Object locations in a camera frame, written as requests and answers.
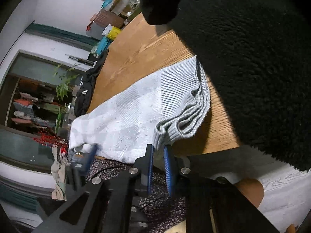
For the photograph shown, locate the wooden stool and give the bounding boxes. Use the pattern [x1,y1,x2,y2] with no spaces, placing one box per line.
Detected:
[234,178,265,209]

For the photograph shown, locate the green leafy plant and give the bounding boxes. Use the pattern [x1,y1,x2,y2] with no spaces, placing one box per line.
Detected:
[52,63,80,129]

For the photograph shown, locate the glass vase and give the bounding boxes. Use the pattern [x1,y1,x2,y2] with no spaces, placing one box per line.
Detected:
[62,103,73,129]

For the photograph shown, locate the red berry branches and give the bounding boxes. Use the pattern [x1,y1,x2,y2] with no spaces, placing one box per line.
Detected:
[33,130,68,154]

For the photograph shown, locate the black fleece garment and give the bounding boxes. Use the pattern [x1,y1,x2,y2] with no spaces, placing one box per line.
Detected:
[141,0,311,171]

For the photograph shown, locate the teal bag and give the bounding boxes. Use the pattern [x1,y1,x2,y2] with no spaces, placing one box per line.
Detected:
[91,37,113,56]

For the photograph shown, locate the pile of cardboard boxes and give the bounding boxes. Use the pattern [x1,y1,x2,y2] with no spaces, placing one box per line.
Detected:
[86,0,142,38]

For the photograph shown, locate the grey checked knit sweater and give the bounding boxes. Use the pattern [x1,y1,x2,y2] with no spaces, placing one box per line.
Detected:
[69,55,211,164]

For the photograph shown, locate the black jacket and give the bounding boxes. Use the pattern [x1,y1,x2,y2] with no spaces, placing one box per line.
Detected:
[73,50,109,117]

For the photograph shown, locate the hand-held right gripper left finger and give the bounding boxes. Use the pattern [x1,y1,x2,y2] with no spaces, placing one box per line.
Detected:
[31,144,154,233]

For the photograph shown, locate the glass window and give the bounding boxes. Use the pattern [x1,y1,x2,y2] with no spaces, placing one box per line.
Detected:
[0,50,95,173]

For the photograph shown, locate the teal grey curtain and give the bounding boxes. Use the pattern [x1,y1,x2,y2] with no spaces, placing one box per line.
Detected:
[25,23,98,51]
[0,172,57,214]

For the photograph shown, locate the yellow bag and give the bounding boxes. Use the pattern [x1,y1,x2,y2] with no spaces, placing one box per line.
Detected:
[101,25,122,40]

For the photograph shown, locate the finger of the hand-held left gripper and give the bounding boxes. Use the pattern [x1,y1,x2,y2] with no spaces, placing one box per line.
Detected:
[83,144,98,175]

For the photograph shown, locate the beige garment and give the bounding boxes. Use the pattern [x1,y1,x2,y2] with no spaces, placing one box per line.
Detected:
[51,148,71,199]

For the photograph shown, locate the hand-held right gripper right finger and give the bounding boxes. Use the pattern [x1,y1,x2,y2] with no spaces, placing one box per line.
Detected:
[164,146,280,233]

